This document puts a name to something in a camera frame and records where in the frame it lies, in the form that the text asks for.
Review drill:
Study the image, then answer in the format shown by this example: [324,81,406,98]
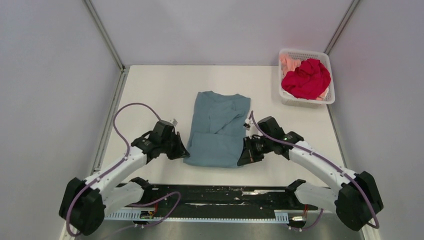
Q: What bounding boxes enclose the pink t-shirt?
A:
[279,53,329,102]

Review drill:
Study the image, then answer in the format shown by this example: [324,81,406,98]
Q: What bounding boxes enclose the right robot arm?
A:
[237,115,384,231]

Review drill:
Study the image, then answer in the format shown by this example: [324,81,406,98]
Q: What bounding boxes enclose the blue-grey t-shirt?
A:
[183,91,251,169]

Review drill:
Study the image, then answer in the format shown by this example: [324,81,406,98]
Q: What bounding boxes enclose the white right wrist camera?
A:
[243,122,251,130]

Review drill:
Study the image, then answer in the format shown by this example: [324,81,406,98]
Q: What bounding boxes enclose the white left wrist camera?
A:
[170,118,178,127]

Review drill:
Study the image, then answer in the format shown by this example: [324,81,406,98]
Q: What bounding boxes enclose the white plastic laundry basket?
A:
[278,48,335,108]

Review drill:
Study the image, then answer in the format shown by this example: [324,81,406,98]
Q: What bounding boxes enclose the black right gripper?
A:
[237,136,272,167]

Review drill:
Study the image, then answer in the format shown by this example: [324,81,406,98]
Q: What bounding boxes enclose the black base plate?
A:
[114,183,317,222]

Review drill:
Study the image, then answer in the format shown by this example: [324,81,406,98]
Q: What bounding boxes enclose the aluminium frame rail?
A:
[59,187,382,240]

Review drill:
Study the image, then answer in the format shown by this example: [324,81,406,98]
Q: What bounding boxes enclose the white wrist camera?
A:
[243,122,251,130]
[170,118,178,127]

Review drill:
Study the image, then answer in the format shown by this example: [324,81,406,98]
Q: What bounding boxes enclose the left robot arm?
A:
[59,120,190,237]

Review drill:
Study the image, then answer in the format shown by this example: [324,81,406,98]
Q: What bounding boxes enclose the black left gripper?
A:
[160,131,190,160]

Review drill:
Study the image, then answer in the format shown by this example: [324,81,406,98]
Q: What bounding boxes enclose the red t-shirt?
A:
[281,58,332,101]

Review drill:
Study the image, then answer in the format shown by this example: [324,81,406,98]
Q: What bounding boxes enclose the grey slotted cable duct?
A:
[104,209,290,224]

